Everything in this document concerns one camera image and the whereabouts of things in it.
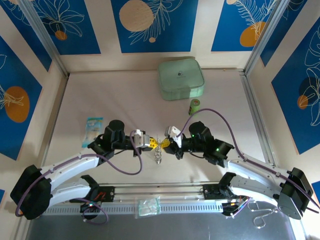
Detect silver carabiner keyring with rings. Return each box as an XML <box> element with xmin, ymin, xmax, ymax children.
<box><xmin>151</xmin><ymin>134</ymin><xmax>165</xmax><ymax>166</ymax></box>

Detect light blue snack packet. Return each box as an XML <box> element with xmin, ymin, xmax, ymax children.
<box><xmin>81</xmin><ymin>116</ymin><xmax>104</xmax><ymax>149</ymax></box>

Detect green cylindrical can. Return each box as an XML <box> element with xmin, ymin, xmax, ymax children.
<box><xmin>187</xmin><ymin>98</ymin><xmax>202</xmax><ymax>116</ymax></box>

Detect clear plastic zip bag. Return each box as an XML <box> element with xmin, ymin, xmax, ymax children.
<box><xmin>134</xmin><ymin>196</ymin><xmax>162</xmax><ymax>220</ymax></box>

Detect mint green zip case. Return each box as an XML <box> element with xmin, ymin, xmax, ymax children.
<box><xmin>157</xmin><ymin>57</ymin><xmax>207</xmax><ymax>102</ymax></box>

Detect aluminium table side rail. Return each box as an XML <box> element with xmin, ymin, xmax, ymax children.
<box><xmin>34</xmin><ymin>73</ymin><xmax>71</xmax><ymax>186</ymax></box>
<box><xmin>241</xmin><ymin>71</ymin><xmax>301</xmax><ymax>201</ymax></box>

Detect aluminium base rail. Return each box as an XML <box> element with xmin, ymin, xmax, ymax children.
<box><xmin>24</xmin><ymin>181</ymin><xmax>302</xmax><ymax>218</ymax></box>

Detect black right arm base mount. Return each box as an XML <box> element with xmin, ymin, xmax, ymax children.
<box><xmin>201</xmin><ymin>183</ymin><xmax>252</xmax><ymax>219</ymax></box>

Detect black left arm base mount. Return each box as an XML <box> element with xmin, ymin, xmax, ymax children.
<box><xmin>79</xmin><ymin>186</ymin><xmax>116</xmax><ymax>221</ymax></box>

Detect bent metal wire hooks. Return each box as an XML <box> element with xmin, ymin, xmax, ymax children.
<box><xmin>250</xmin><ymin>198</ymin><xmax>302</xmax><ymax>230</ymax></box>

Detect aluminium frame post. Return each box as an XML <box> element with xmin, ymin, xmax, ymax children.
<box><xmin>243</xmin><ymin>0</ymin><xmax>291</xmax><ymax>76</ymax></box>
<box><xmin>18</xmin><ymin>0</ymin><xmax>71</xmax><ymax>77</ymax></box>

